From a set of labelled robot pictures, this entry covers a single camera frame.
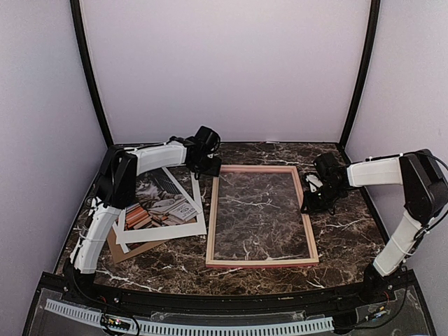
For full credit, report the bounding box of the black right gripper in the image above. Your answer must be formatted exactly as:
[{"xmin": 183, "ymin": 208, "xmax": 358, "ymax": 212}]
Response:
[{"xmin": 301, "ymin": 182, "xmax": 346, "ymax": 214}]

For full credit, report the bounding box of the clear acrylic sheet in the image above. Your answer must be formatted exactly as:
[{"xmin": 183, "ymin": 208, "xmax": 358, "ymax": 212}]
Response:
[{"xmin": 213, "ymin": 171, "xmax": 312, "ymax": 260}]

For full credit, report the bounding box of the white photo mat board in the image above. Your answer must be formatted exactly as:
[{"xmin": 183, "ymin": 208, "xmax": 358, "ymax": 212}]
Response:
[{"xmin": 111, "ymin": 167, "xmax": 208, "ymax": 245}]

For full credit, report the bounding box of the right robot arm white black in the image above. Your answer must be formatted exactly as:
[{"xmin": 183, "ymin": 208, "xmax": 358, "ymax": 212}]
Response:
[{"xmin": 301, "ymin": 149, "xmax": 447, "ymax": 304}]

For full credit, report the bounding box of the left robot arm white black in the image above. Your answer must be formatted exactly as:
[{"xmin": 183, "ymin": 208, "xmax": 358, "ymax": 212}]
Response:
[{"xmin": 63, "ymin": 127, "xmax": 221, "ymax": 305}]

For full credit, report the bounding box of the cat and books photo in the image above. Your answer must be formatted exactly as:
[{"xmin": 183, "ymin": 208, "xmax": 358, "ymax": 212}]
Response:
[{"xmin": 111, "ymin": 167, "xmax": 204, "ymax": 253}]

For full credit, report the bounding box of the brown cardboard backing board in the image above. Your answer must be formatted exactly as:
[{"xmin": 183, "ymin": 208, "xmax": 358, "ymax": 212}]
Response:
[{"xmin": 107, "ymin": 230, "xmax": 167, "ymax": 264}]

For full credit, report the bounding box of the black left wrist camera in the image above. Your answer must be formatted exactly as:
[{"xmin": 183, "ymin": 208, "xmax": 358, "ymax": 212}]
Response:
[{"xmin": 194, "ymin": 126, "xmax": 221, "ymax": 154}]

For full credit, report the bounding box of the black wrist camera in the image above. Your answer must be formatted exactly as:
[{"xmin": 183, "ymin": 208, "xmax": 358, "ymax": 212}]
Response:
[
  {"xmin": 194, "ymin": 126, "xmax": 221, "ymax": 154},
  {"xmin": 313, "ymin": 153, "xmax": 341, "ymax": 180}
]

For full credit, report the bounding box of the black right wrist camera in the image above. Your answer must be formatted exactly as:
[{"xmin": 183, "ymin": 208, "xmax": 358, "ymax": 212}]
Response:
[{"xmin": 313, "ymin": 153, "xmax": 341, "ymax": 180}]

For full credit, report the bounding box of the black front table rail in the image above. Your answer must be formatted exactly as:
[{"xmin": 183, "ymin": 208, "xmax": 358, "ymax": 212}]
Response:
[{"xmin": 38, "ymin": 271, "xmax": 417, "ymax": 316}]

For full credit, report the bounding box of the black right corner post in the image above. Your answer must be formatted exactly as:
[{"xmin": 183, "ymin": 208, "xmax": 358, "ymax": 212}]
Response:
[{"xmin": 338, "ymin": 0, "xmax": 381, "ymax": 151}]

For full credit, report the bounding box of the black corner post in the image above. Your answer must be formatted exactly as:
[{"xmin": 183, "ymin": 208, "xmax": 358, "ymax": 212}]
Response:
[
  {"xmin": 69, "ymin": 0, "xmax": 114, "ymax": 147},
  {"xmin": 338, "ymin": 0, "xmax": 381, "ymax": 151}
]

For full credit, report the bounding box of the black left corner post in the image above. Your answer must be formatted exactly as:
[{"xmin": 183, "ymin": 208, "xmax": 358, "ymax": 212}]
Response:
[{"xmin": 69, "ymin": 0, "xmax": 114, "ymax": 147}]

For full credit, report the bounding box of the white slotted cable duct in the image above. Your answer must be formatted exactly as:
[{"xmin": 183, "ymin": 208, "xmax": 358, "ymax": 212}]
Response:
[{"xmin": 44, "ymin": 298, "xmax": 335, "ymax": 336}]

